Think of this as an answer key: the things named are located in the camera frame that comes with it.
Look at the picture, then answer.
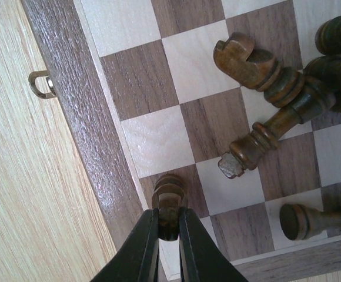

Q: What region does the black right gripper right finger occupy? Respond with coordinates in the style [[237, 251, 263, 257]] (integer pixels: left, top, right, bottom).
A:
[[179, 207, 247, 281]]

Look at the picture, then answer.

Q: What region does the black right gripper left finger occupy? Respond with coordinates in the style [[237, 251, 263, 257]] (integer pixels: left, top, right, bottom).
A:
[[92, 209, 159, 281]]

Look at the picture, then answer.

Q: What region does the dark rook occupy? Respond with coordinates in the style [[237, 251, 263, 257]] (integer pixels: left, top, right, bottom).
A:
[[151, 174, 188, 241]]

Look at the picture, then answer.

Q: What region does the wooden chess board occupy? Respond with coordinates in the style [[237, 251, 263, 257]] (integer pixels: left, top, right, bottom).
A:
[[22, 1, 341, 281]]

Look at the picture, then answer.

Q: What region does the brass board latch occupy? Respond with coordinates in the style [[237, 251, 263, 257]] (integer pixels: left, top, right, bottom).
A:
[[28, 70, 58, 100]]

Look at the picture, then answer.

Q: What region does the pile of dark chess pieces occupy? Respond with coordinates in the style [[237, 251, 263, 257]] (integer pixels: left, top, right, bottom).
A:
[[304, 16, 341, 112]]

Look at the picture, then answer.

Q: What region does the dark pawn lying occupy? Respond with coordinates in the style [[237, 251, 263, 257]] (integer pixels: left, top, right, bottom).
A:
[[279, 204, 341, 241]]

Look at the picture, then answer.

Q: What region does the dark king lying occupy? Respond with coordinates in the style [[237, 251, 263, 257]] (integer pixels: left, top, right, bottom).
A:
[[218, 88, 335, 179]]

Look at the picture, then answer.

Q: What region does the dark knight lying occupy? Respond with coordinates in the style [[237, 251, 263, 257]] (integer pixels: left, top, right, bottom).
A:
[[213, 32, 305, 108]]

